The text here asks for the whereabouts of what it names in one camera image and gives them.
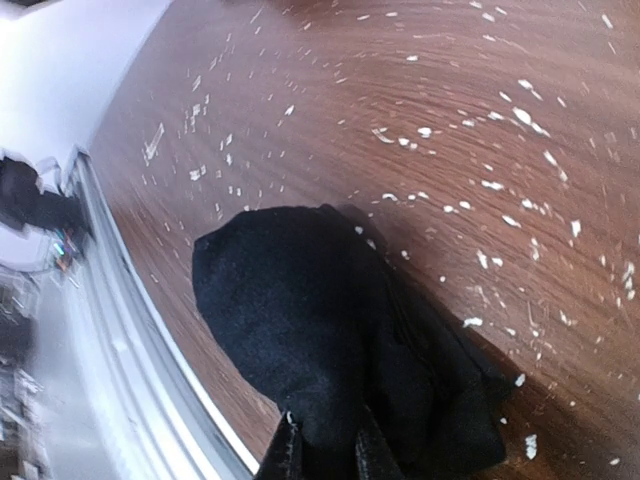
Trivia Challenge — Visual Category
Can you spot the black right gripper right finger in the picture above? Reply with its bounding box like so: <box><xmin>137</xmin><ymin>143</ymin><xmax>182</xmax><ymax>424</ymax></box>
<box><xmin>355</xmin><ymin>409</ymin><xmax>405</xmax><ymax>480</ymax></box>

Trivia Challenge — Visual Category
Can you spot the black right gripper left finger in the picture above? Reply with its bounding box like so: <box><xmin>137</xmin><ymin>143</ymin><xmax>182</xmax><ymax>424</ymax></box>
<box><xmin>255</xmin><ymin>411</ymin><xmax>304</xmax><ymax>480</ymax></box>

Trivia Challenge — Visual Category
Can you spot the black underwear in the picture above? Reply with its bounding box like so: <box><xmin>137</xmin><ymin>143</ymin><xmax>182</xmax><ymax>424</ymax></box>
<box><xmin>192</xmin><ymin>204</ymin><xmax>508</xmax><ymax>479</ymax></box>

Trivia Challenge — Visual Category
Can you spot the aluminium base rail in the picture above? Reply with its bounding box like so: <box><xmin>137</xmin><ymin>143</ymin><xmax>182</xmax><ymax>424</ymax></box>
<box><xmin>31</xmin><ymin>150</ymin><xmax>257</xmax><ymax>479</ymax></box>

